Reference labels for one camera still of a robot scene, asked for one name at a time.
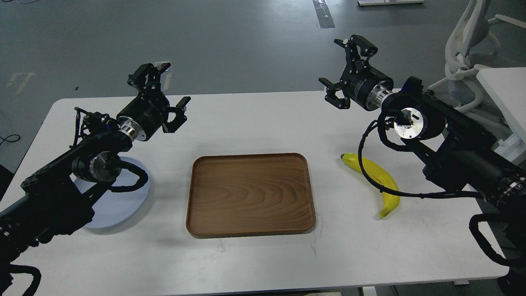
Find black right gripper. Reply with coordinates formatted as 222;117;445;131
318;35;393;111

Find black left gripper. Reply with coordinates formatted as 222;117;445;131
117;62;191;142

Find light blue plate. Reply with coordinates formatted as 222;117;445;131
74;157;151;230

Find yellow banana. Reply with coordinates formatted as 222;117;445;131
340;153;400;218

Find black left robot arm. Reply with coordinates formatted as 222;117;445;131
0;62;191;296

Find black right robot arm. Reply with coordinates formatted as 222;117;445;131
318;35;525;268

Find white table base far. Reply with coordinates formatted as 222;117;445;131
357;0;425;7

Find brown wooden tray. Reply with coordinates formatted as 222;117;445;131
186;153;316;238

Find white office chair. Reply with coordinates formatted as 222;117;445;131
428;0;525;126

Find white side table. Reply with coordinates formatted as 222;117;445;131
477;67;526;165

